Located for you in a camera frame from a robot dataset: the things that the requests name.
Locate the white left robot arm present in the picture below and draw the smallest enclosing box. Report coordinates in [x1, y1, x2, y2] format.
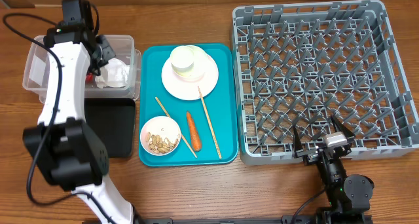
[23, 0, 142, 223]

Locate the cream plastic cup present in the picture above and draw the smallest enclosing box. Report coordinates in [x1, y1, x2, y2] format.
[170, 46, 194, 75]

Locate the wooden chopstick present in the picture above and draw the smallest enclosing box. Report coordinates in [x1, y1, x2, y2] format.
[155, 96, 197, 159]
[197, 86, 222, 160]

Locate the black waste tray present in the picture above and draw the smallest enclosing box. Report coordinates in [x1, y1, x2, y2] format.
[84, 98, 136, 158]

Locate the white round plate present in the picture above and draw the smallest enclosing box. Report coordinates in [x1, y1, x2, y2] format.
[161, 54, 219, 101]

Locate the clear plastic waste bin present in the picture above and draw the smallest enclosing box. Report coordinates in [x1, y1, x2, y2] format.
[22, 35, 141, 102]

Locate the white tissue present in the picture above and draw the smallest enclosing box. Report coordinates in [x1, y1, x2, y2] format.
[95, 58, 130, 88]

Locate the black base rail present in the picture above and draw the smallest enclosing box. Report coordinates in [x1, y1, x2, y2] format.
[140, 214, 374, 224]

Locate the left wooden chopstick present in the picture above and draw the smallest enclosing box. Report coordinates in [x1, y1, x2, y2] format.
[155, 96, 197, 159]

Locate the teal plastic tray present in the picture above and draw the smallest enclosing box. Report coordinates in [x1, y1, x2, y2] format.
[139, 43, 239, 167]

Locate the white bowl on plate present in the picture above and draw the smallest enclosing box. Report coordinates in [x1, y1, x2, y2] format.
[172, 45, 209, 81]

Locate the orange carrot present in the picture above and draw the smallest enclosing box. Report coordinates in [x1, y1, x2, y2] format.
[187, 112, 202, 152]

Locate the red snack wrapper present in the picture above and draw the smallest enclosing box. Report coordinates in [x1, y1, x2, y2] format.
[86, 73, 93, 83]

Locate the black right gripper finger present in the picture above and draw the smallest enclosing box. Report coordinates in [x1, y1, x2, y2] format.
[292, 125, 304, 158]
[330, 115, 355, 142]

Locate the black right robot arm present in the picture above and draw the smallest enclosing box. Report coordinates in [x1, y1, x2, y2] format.
[291, 115, 374, 223]

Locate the right wooden chopstick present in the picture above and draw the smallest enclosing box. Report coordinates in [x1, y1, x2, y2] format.
[197, 86, 222, 160]

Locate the grey dishwasher rack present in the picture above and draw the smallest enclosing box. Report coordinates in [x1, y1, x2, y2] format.
[232, 0, 418, 165]

